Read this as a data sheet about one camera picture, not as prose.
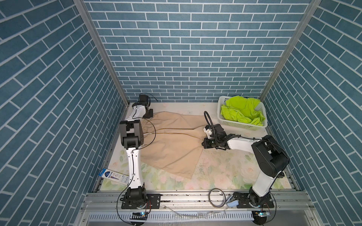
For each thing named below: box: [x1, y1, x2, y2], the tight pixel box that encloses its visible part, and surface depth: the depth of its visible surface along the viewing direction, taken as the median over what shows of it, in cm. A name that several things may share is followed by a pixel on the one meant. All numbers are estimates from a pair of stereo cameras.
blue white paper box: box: [98, 168, 130, 186], surface depth 83 cm
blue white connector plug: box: [226, 200, 239, 208], surface depth 74 cm
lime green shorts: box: [220, 95, 266, 126], surface depth 110 cm
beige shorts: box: [140, 111, 207, 179], surface depth 97 cm
